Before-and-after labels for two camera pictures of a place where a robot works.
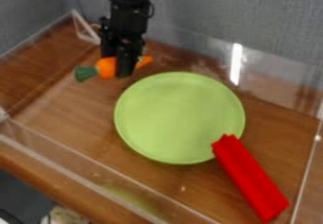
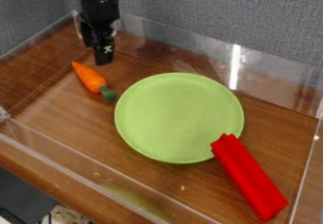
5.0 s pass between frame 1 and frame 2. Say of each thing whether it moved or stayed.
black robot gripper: moved
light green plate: stayed
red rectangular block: stayed
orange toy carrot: moved
